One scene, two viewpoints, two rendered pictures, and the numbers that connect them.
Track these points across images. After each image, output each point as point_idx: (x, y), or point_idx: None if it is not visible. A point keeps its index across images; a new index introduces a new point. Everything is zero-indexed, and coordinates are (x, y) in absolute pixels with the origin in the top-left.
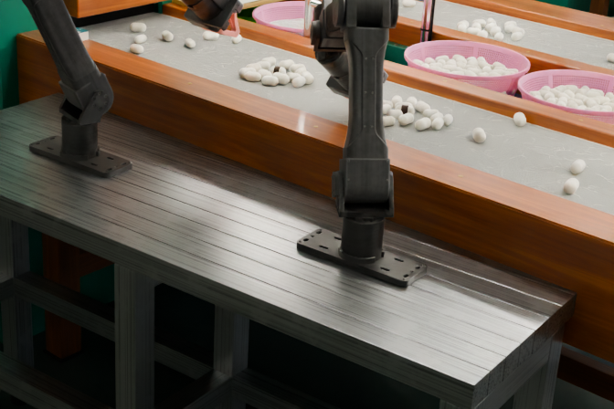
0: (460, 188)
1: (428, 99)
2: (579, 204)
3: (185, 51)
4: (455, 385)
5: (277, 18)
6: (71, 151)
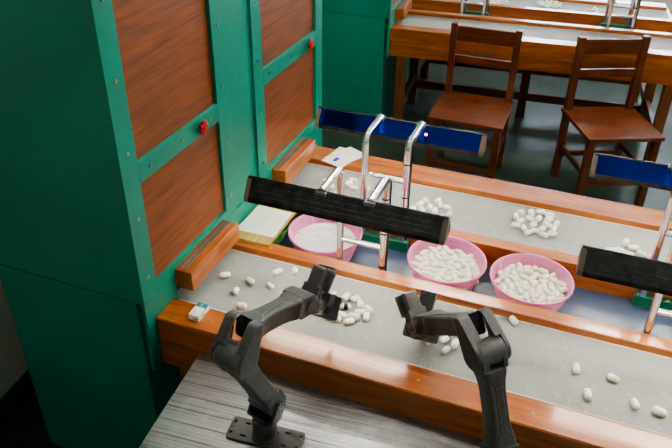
0: (542, 429)
1: (447, 308)
2: (611, 422)
3: (271, 295)
4: None
5: (297, 229)
6: (264, 440)
